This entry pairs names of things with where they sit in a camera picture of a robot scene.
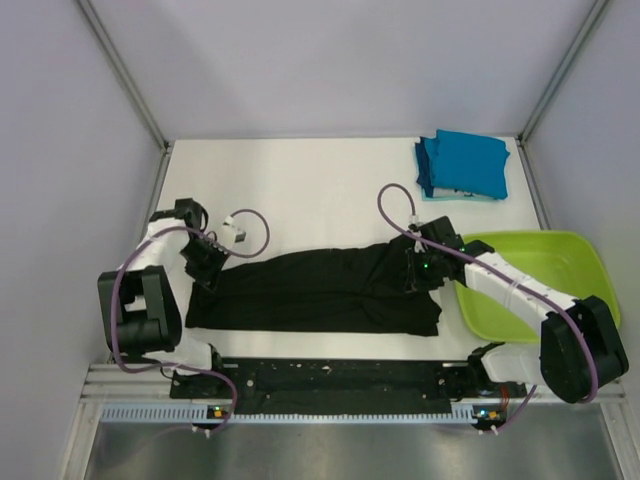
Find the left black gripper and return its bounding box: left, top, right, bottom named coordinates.
left=179, top=237, right=231, bottom=292

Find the black t shirt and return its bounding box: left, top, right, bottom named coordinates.
left=186, top=236, right=441, bottom=337

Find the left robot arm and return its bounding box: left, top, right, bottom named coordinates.
left=97, top=198, right=246, bottom=397

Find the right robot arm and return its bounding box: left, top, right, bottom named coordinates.
left=407, top=217, right=629, bottom=403

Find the light teal folded shirt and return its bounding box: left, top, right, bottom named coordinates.
left=421, top=187, right=493, bottom=201

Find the dark blue folded shirt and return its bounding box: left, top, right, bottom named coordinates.
left=414, top=137, right=439, bottom=198

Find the top blue folded shirt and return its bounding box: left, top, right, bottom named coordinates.
left=424, top=130, right=510, bottom=200

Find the green plastic basin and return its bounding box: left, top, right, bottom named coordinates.
left=456, top=230, right=621, bottom=344

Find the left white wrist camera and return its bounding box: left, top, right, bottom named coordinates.
left=217, top=215, right=246, bottom=249

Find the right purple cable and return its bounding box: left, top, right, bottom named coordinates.
left=376, top=183, right=600, bottom=405

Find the left aluminium frame post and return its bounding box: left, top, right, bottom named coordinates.
left=74, top=0, right=174, bottom=151

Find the aluminium frame post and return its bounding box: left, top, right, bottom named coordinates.
left=516, top=0, right=614, bottom=146
left=74, top=0, right=174, bottom=151

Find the light blue cable duct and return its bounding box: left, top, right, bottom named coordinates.
left=100, top=403, right=501, bottom=425

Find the right aluminium frame post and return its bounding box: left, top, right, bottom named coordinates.
left=516, top=0, right=614, bottom=146

